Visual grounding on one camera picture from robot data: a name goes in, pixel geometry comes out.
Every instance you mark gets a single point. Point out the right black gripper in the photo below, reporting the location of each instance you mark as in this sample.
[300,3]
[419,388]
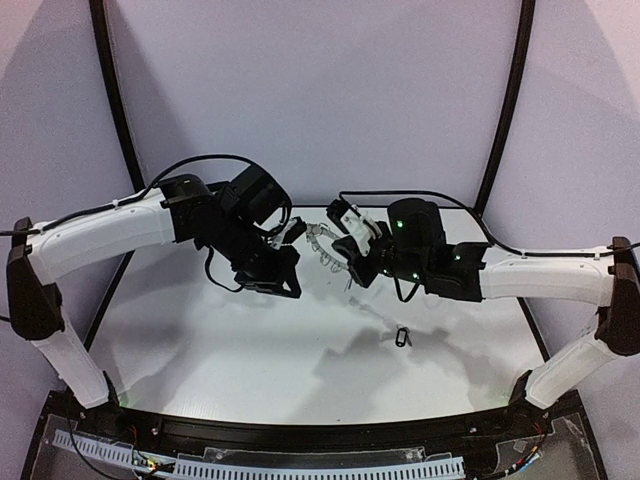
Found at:
[364,262]

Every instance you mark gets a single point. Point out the right black frame post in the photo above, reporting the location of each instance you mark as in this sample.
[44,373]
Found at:
[509,103]

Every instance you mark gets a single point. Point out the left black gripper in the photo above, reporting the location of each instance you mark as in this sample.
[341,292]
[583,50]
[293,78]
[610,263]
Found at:
[261,270]

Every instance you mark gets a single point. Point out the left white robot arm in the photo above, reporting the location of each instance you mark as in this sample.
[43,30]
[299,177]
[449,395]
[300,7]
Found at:
[239,219]

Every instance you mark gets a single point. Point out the white slotted cable duct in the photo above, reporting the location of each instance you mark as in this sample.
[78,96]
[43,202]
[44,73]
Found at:
[215,463]

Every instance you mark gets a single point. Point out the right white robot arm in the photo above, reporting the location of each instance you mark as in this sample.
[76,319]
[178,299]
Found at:
[411,245]

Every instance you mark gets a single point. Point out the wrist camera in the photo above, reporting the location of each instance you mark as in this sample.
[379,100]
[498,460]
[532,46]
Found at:
[354,224]
[295,228]

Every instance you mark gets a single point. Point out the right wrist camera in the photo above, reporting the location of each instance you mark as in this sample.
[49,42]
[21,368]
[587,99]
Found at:
[354,224]

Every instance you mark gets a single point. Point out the left black frame post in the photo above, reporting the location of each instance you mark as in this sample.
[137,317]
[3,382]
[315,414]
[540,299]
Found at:
[104,48]

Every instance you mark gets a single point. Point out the black frame post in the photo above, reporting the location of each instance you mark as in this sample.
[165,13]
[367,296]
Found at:
[509,103]
[104,48]

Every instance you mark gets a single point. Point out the black tag key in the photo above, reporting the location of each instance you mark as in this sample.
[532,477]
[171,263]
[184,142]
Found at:
[402,338]

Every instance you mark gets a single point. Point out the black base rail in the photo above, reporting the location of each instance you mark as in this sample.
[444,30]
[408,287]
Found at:
[188,435]

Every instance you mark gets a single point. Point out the metal ring disc with keyrings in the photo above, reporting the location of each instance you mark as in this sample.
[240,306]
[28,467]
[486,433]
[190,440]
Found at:
[313,234]

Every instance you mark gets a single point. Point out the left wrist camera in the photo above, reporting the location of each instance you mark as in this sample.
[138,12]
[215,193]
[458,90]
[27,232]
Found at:
[295,228]

